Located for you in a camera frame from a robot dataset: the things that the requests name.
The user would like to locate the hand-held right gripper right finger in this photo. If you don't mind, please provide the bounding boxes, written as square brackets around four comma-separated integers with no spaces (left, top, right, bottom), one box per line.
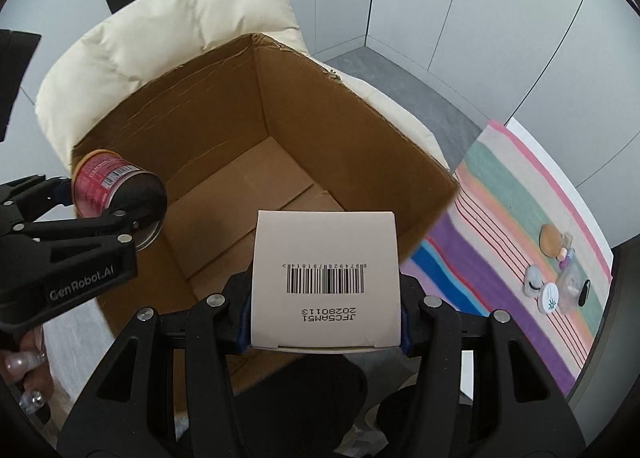
[399,275,587,458]

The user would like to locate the striped colourful cloth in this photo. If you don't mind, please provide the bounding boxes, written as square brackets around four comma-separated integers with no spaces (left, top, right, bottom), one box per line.
[400,121,614,397]

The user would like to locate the dark cloth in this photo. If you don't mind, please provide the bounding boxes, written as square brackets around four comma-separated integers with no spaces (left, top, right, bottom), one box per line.
[0,30,42,142]

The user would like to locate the brown round disc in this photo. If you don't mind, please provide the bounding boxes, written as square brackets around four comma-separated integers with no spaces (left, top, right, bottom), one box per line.
[540,223,564,257]

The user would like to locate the white round case green leaf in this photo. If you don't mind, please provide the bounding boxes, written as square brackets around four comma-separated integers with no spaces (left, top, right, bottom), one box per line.
[535,281,562,314]

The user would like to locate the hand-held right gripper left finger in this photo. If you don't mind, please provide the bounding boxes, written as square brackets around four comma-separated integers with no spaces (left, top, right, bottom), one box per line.
[57,272,255,458]

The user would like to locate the person's black trousers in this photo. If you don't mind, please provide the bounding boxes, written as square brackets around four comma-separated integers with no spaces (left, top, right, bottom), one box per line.
[232,352,473,458]

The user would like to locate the person's left hand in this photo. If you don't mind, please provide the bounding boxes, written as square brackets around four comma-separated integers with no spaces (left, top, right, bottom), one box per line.
[0,325,54,414]

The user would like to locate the cream padded armchair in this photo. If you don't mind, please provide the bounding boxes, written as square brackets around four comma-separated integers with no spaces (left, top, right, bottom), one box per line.
[35,0,451,176]

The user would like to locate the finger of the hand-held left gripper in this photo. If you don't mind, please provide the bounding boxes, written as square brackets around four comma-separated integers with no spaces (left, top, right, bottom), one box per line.
[0,175,75,224]
[10,208,144,257]

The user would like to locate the clear plastic box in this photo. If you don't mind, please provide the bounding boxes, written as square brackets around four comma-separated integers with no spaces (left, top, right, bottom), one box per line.
[557,270,589,315]

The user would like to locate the white round case black mark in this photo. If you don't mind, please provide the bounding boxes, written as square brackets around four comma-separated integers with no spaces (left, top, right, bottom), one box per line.
[523,265,547,297]

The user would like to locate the red label tin can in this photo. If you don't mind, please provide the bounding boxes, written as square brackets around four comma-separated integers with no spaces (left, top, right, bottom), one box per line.
[71,149,169,252]

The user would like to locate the brown cardboard box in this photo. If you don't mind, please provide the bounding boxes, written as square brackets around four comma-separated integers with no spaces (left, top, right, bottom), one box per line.
[70,32,460,391]

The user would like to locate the white barcode carton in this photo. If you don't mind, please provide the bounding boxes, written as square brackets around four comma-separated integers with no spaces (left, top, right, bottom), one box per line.
[250,209,402,353]

